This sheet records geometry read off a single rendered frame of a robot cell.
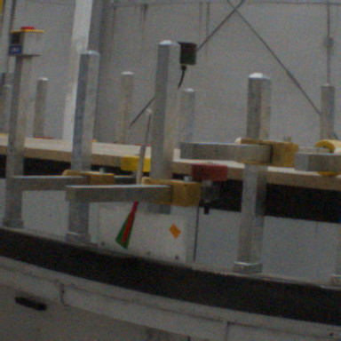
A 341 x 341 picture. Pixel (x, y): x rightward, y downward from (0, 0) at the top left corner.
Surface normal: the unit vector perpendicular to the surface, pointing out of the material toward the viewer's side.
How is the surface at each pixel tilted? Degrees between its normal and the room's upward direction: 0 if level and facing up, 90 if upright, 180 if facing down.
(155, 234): 90
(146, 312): 90
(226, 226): 90
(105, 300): 90
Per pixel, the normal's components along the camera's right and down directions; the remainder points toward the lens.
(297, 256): -0.65, 0.00
